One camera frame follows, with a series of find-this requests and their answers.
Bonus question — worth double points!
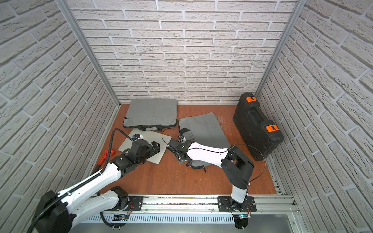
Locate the black plastic tool case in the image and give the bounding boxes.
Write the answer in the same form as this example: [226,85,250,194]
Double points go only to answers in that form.
[233,92,284,161]

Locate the silver apple laptop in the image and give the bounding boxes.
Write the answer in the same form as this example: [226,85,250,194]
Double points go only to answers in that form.
[129,129,172,165]

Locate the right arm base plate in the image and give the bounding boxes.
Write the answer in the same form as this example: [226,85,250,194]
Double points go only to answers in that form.
[217,196,257,213]

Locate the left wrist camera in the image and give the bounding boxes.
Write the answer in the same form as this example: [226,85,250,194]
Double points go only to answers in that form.
[132,134,144,141]

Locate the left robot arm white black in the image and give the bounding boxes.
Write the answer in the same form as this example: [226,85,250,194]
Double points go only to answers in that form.
[27,138,160,233]

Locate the grey zippered laptop bag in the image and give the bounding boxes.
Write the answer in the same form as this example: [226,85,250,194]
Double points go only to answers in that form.
[123,99,178,131]

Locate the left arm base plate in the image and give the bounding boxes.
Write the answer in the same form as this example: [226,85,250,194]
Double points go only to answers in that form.
[115,195,144,212]

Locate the grey laptop sleeve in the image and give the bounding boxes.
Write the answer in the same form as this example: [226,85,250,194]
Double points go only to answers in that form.
[178,112,231,168]

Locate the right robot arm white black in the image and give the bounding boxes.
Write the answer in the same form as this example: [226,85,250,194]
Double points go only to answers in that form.
[167,139,254,212]

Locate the red handled pliers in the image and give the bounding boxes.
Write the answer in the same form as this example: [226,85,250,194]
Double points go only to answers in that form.
[92,149,109,174]

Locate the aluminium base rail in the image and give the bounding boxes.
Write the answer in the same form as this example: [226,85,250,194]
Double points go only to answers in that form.
[59,193,301,216]

